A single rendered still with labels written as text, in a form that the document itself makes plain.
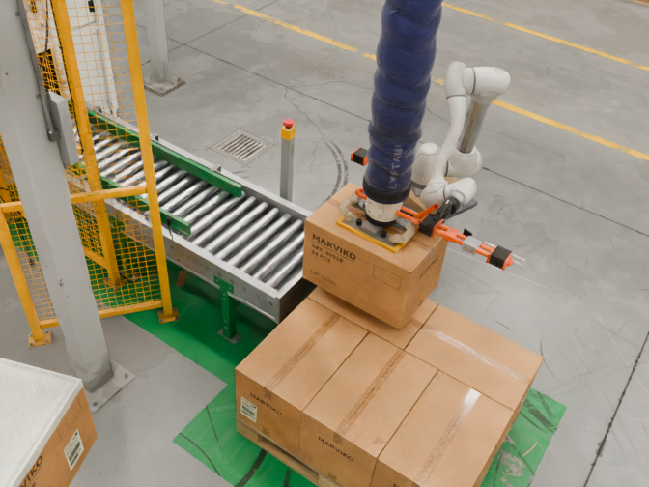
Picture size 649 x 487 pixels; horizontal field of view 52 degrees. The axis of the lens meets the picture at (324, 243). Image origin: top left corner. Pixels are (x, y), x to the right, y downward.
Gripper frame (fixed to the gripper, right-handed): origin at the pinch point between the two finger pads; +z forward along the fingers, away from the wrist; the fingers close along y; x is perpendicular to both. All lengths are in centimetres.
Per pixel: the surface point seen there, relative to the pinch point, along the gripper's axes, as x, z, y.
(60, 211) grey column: 131, 101, -5
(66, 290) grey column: 131, 108, 38
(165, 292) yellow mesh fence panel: 137, 44, 96
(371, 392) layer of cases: -7, 52, 65
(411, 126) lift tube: 17, 5, -49
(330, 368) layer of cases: 16, 52, 65
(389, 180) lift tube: 21.3, 8.4, -20.7
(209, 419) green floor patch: 69, 84, 120
